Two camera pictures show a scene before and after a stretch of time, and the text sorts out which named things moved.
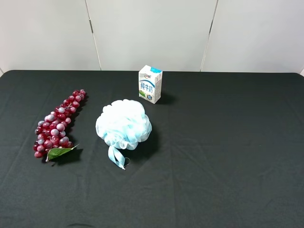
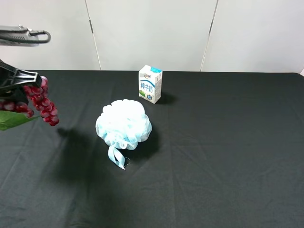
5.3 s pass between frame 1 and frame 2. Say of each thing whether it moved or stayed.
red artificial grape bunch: moved
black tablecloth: stayed
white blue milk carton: stayed
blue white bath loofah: stayed
